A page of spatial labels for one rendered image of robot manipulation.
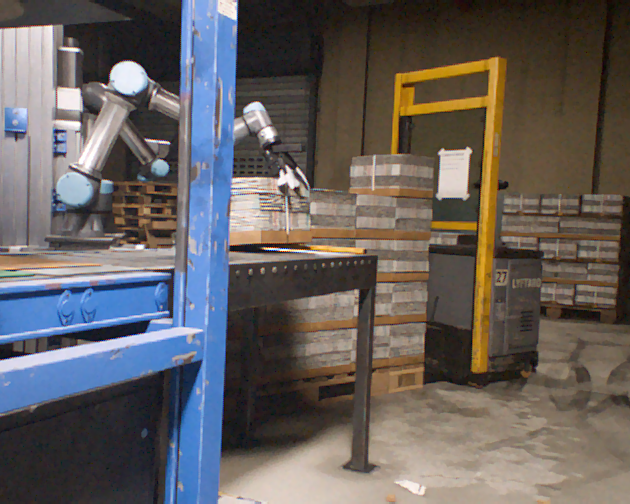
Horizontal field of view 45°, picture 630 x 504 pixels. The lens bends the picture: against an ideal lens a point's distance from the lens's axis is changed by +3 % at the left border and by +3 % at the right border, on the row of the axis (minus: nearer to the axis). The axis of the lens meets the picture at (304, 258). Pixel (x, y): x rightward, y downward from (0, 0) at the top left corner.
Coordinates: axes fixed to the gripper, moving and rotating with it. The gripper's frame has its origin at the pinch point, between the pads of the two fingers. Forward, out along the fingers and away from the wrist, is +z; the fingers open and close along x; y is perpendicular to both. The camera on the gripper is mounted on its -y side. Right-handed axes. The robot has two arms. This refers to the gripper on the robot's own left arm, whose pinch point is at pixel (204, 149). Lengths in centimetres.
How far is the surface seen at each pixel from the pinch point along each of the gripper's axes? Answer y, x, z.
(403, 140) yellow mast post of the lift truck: -17, -28, 154
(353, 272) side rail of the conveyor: 31, 135, -7
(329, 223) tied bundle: 28, 41, 51
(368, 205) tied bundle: 18, 36, 79
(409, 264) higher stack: 49, 38, 112
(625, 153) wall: -34, -204, 660
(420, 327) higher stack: 84, 41, 124
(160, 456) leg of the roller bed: 61, 189, -100
